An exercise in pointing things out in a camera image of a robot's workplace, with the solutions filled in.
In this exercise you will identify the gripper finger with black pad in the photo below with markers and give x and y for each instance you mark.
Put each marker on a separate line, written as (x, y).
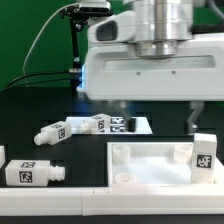
(196, 110)
(130, 122)

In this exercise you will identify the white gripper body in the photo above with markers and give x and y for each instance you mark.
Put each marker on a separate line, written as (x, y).
(126, 62)

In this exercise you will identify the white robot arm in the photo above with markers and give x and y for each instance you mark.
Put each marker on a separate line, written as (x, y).
(165, 14)

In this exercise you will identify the white sheet with markers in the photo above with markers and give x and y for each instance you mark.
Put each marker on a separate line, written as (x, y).
(115, 127)

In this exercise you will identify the black camera on stand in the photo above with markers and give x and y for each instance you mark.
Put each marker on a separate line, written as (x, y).
(89, 8)

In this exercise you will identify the white front fence wall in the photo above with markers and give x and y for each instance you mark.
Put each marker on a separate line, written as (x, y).
(119, 200)

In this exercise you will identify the white fence wall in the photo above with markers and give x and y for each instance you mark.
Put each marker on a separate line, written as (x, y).
(2, 156)
(119, 200)

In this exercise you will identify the white left fence wall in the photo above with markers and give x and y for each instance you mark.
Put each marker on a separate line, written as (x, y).
(2, 156)

